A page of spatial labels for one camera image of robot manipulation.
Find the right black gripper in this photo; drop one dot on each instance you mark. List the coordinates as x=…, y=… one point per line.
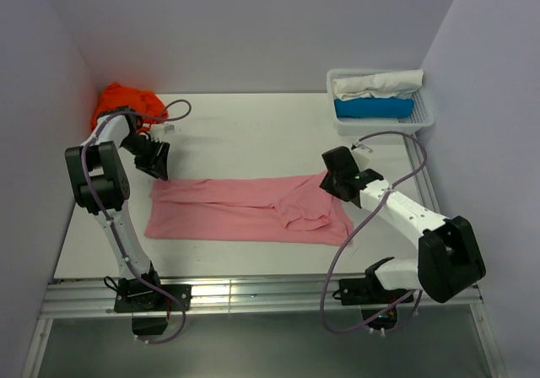
x=327, y=183

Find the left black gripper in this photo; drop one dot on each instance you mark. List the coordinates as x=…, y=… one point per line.
x=155, y=165

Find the pink t shirt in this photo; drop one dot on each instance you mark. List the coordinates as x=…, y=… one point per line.
x=292, y=209

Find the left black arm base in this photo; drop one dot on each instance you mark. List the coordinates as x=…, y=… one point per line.
x=150, y=309

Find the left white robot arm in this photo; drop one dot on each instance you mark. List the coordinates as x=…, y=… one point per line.
x=100, y=185

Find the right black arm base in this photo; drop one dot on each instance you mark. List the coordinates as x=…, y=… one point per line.
x=368, y=291

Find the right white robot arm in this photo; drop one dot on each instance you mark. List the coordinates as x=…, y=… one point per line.
x=448, y=258

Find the orange t shirt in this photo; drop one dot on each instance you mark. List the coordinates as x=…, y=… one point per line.
x=116, y=95

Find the rolled blue t shirt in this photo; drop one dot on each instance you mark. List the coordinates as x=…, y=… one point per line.
x=386, y=108

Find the white plastic basket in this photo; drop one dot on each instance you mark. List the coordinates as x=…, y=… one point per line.
x=422, y=116

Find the rolled white t shirt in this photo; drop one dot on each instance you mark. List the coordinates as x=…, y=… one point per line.
x=400, y=85

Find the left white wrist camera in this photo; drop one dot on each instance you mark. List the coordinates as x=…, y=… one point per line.
x=159, y=130

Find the aluminium rail frame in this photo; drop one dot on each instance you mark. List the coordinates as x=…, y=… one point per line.
x=258, y=326

